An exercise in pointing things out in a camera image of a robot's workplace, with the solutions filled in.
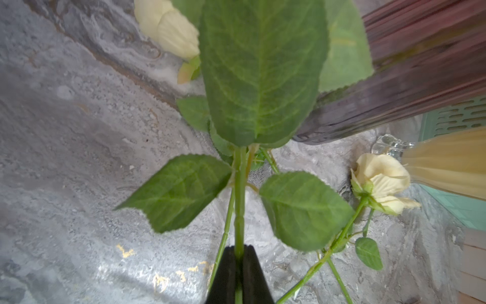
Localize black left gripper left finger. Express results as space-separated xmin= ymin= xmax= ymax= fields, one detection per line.
xmin=205 ymin=246 xmax=237 ymax=304

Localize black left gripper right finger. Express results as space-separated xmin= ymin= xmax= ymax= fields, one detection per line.
xmin=242 ymin=245 xmax=275 ymax=304

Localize yellow glass vase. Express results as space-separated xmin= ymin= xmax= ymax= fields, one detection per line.
xmin=372 ymin=127 xmax=485 ymax=200

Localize green file organizer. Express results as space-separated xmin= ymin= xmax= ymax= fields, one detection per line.
xmin=417 ymin=94 xmax=486 ymax=232

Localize purple glass vase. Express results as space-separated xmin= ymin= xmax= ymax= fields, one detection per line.
xmin=294 ymin=0 xmax=485 ymax=145

